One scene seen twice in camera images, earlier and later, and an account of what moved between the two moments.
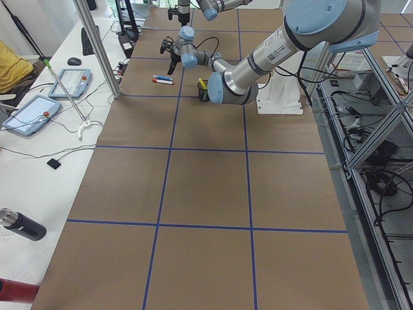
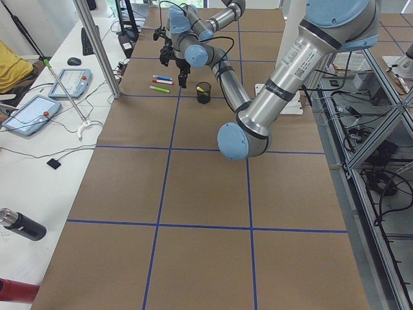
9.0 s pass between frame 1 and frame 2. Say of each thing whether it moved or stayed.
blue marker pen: stayed
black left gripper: moved
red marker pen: stayed
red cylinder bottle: stayed
